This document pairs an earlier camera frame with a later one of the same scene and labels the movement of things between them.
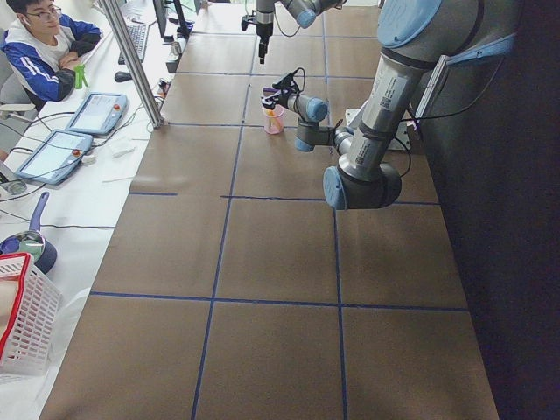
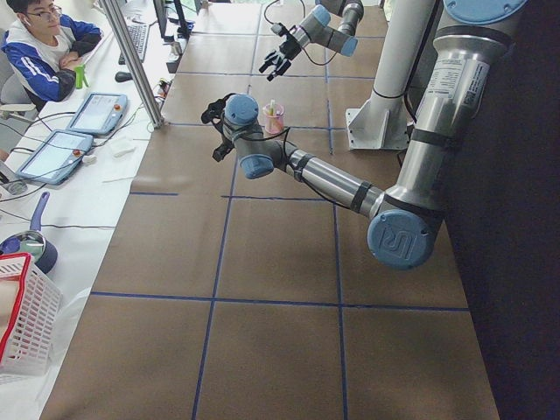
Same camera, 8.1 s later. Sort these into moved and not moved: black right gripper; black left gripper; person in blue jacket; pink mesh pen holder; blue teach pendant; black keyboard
Moved: black right gripper; black left gripper
Not moved: black keyboard; pink mesh pen holder; person in blue jacket; blue teach pendant
